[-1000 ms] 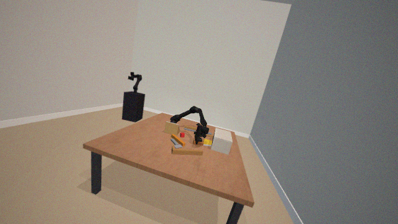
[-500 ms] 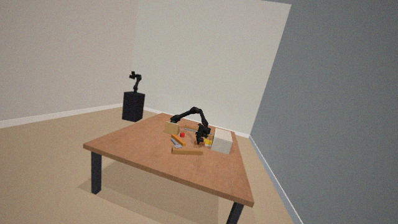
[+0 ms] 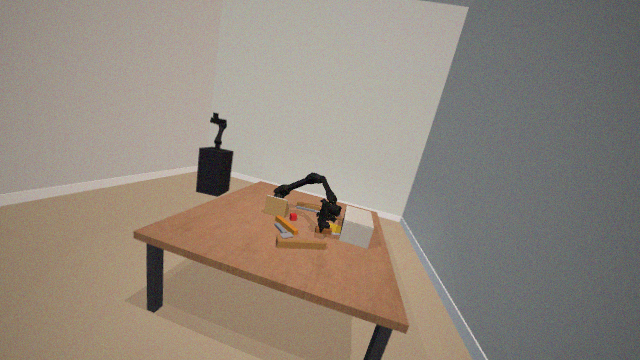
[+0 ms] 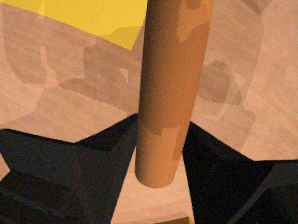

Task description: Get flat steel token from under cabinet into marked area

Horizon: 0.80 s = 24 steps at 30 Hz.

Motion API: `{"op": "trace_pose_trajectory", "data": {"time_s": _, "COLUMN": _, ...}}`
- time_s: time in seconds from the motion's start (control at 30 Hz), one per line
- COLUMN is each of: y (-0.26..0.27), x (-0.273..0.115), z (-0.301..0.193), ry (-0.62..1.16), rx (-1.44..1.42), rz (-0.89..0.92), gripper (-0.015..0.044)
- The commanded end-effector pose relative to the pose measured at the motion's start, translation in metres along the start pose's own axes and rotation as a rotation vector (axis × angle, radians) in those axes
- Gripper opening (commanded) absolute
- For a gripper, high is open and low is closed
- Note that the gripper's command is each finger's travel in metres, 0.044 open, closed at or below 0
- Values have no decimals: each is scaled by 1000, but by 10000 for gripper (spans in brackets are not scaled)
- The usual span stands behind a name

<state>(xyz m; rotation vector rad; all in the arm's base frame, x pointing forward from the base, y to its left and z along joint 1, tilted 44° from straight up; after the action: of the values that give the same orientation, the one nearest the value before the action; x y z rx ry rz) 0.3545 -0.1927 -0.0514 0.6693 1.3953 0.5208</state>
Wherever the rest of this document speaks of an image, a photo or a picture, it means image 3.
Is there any orange-brown cylinder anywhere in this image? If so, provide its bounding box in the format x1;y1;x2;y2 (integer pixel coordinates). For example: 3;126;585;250
315;226;340;236

